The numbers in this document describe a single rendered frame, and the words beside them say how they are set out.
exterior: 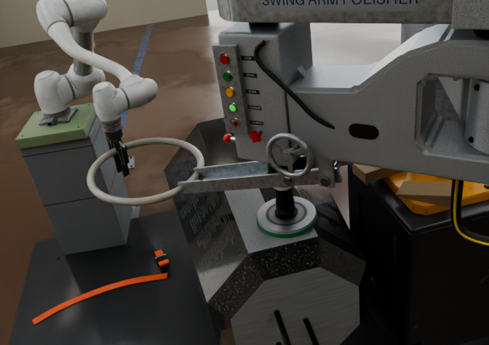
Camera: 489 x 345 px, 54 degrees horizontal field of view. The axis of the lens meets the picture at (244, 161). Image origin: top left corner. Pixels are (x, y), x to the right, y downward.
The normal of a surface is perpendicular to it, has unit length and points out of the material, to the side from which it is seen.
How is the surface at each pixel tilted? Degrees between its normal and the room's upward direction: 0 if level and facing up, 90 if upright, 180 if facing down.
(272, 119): 90
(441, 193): 11
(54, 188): 90
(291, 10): 90
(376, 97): 90
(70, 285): 0
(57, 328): 0
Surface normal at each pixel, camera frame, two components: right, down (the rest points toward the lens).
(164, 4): 0.09, 0.49
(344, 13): -0.50, 0.50
